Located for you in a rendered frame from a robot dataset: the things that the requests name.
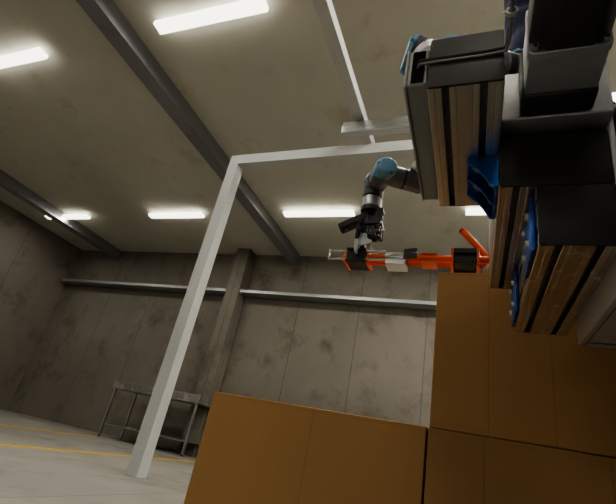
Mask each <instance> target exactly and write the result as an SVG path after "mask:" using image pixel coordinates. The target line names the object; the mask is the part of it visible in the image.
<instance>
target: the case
mask: <svg viewBox="0 0 616 504"><path fill-rule="evenodd" d="M509 310H511V295H509V289H499V288H490V287H489V273H455V272H439V273H438V285H437V303H436V320H435V338H434V356H433V373H432V391H431V409H430V427H431V428H436V429H442V430H448V431H454V432H460V433H466V434H473V435H479V436H485V437H491V438H497V439H502V440H508V441H514V442H520V443H526V444H532V445H538V446H544V447H550V448H556V449H562V450H568V451H574V452H580V453H586V454H592V455H598V456H604V457H610V458H616V349H610V348H599V347H588V346H580V345H578V338H577V326H576V322H575V324H574V325H573V327H572V328H571V330H570V331H569V333H568V334H567V336H560V335H548V334H536V333H524V332H515V331H514V327H512V326H511V316H510V315H509Z"/></svg>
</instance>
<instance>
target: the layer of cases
mask: <svg viewBox="0 0 616 504"><path fill-rule="evenodd" d="M184 504H616V458H610V457H604V456H598V455H592V454H586V453H580V452H574V451H568V450H562V449H556V448H550V447H544V446H538V445H532V444H526V443H520V442H514V441H508V440H502V439H497V438H491V437H485V436H479V435H473V434H466V433H460V432H454V431H448V430H442V429H436V428H431V427H430V428H428V429H427V428H426V427H425V426H419V425H413V424H407V423H401V422H395V421H389V420H383V419H377V418H372V417H366V416H360V415H354V414H348V413H342V412H336V411H330V410H324V409H318V408H312V407H306V406H300V405H294V404H288V403H282V402H276V401H270V400H264V399H258V398H253V397H247V396H241V395H235V394H229V393H223V392H217V391H215V392H214V395H213V399H212V402H211V406H210V410H209V413H208V417H207V420H206V424H205V428H204V431H203V435H202V439H201V442H200V446H199V449H198V453H197V457H196V460H195V464H194V468H193V471H192V475H191V479H190V482H189V486H188V489H187V493H186V497H185V500H184Z"/></svg>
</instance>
